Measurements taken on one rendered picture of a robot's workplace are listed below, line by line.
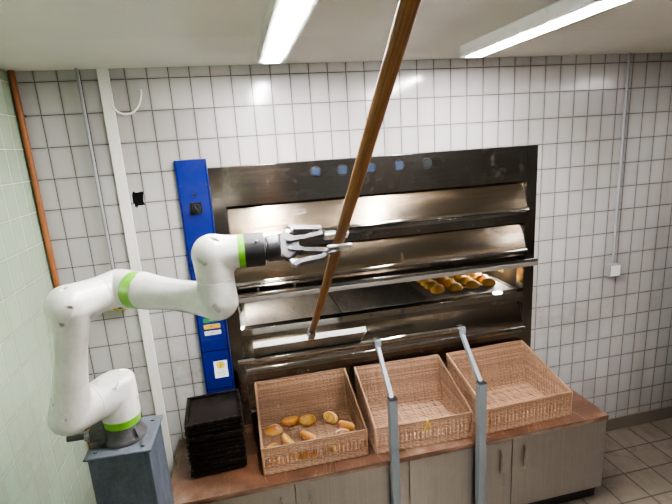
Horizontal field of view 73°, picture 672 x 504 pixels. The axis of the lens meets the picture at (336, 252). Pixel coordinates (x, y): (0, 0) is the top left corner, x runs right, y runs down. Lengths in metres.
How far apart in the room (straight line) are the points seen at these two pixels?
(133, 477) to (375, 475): 1.25
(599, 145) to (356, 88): 1.60
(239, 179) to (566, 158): 1.98
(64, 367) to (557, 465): 2.58
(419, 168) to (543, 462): 1.81
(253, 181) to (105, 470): 1.47
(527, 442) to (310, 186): 1.86
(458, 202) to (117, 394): 2.04
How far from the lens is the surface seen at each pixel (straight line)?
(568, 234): 3.29
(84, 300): 1.50
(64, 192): 2.64
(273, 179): 2.51
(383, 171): 2.64
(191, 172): 2.48
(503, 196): 2.98
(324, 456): 2.57
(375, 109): 0.85
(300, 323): 2.71
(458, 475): 2.83
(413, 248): 2.77
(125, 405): 1.81
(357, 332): 2.26
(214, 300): 1.24
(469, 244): 2.91
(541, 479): 3.14
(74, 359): 1.59
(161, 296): 1.39
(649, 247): 3.75
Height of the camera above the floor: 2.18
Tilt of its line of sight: 13 degrees down
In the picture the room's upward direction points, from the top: 4 degrees counter-clockwise
